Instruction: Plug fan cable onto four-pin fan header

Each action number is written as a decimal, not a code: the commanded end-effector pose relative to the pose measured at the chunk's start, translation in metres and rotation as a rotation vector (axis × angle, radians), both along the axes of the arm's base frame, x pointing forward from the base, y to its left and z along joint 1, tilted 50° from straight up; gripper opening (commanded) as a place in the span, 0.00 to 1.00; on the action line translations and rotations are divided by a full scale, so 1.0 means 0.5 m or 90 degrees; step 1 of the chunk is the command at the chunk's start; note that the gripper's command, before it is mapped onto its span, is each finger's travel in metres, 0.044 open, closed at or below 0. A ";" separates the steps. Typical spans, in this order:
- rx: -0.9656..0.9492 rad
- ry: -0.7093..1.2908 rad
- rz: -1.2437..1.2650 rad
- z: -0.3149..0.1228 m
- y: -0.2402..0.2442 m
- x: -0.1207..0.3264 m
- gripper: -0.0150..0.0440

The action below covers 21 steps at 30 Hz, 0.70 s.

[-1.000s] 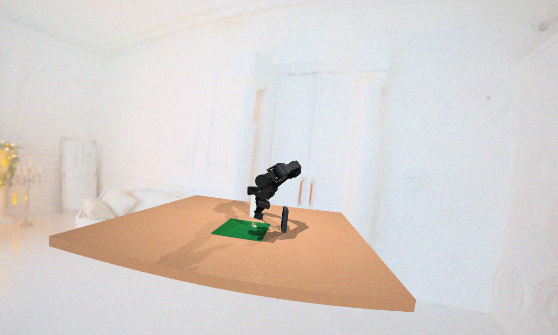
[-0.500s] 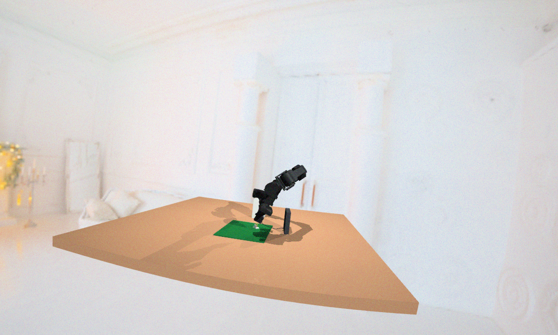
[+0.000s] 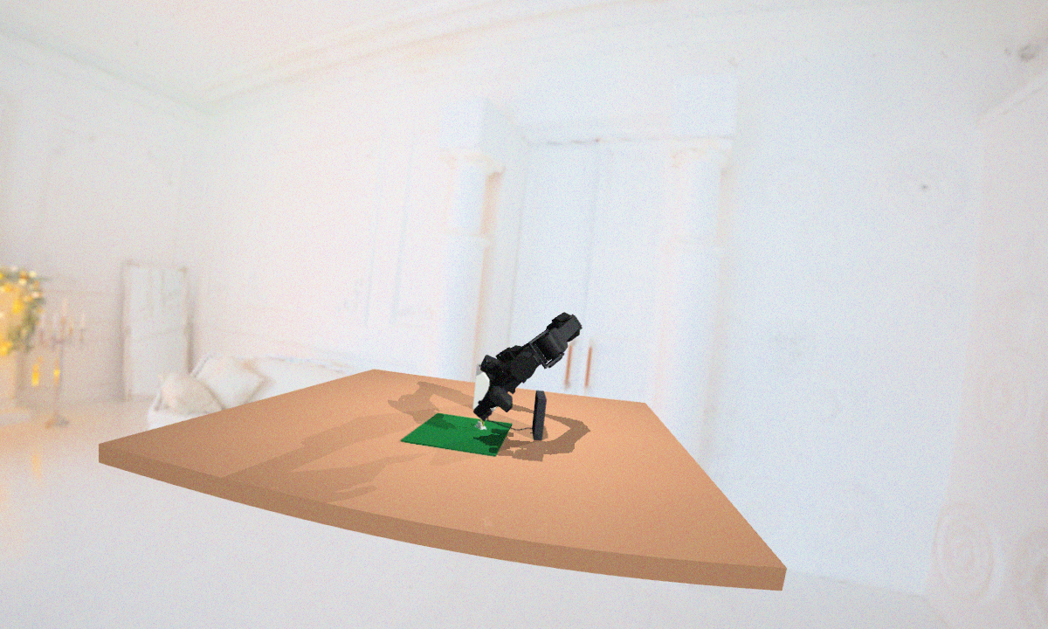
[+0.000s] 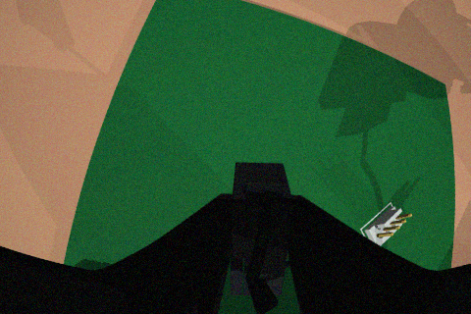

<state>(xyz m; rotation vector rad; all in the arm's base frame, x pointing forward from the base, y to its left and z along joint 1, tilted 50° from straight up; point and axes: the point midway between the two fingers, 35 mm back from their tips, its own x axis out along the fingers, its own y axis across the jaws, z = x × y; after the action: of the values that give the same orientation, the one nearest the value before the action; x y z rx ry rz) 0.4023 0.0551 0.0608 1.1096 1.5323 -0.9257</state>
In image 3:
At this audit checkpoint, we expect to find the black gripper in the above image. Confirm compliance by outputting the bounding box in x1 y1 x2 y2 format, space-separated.
479 360 527 412

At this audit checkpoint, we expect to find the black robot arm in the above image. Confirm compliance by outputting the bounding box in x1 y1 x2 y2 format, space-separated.
480 312 583 383

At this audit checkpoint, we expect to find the green circuit board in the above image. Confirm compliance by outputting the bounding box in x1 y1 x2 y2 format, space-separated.
401 413 512 457

